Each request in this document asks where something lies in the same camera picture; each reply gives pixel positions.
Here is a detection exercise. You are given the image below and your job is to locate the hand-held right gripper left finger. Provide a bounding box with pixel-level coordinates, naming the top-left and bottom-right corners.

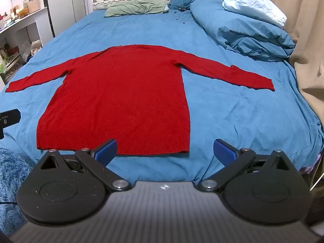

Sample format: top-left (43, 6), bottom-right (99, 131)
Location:
top-left (34, 139), bottom-right (132, 192)

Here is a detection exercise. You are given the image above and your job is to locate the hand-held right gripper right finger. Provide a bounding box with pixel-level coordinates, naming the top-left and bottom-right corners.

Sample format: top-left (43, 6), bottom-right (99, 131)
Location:
top-left (197, 139), bottom-right (299, 193)

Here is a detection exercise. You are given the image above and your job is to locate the red knit sweater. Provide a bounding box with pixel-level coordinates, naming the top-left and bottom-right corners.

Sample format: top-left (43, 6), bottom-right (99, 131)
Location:
top-left (5, 44), bottom-right (275, 156)

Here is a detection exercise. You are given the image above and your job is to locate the blue bed sheet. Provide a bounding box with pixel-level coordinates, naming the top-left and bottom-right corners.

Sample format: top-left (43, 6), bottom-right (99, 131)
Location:
top-left (0, 7), bottom-right (324, 183)

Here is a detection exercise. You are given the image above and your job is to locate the blue fuzzy rug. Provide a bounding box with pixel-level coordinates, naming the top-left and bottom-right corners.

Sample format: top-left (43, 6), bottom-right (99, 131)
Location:
top-left (0, 147), bottom-right (34, 236)

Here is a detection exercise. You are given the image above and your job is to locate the white plastic bag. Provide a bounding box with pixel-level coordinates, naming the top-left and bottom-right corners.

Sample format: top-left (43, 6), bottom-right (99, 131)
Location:
top-left (30, 40), bottom-right (42, 56)

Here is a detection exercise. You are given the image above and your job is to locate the white shelf desk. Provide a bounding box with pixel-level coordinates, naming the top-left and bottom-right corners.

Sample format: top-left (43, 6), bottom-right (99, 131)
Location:
top-left (0, 5), bottom-right (52, 84)

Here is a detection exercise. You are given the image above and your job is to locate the wicker basket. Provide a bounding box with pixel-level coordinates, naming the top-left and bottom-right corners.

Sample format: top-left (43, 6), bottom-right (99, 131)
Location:
top-left (27, 0), bottom-right (41, 14)

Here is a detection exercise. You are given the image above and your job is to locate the blue duvet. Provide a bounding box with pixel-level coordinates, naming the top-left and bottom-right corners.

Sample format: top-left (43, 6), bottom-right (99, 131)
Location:
top-left (190, 0), bottom-right (296, 62)

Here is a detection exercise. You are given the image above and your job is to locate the white wardrobe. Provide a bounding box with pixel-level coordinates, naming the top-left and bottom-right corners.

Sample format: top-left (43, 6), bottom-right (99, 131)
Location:
top-left (42, 0), bottom-right (89, 37)

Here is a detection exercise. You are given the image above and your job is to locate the green pillow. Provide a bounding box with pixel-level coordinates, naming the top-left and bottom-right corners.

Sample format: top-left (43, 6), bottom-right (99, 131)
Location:
top-left (104, 0), bottom-right (169, 18)

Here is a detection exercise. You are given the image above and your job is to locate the beige curtain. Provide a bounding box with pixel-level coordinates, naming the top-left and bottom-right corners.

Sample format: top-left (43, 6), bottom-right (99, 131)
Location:
top-left (238, 0), bottom-right (324, 123)

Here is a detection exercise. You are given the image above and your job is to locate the light blue blanket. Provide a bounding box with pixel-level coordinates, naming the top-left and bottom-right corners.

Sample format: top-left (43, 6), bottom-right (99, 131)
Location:
top-left (222, 0), bottom-right (288, 28)

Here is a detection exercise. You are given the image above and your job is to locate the white cable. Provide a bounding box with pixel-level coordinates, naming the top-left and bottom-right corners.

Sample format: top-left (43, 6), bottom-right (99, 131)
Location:
top-left (309, 157), bottom-right (324, 191)

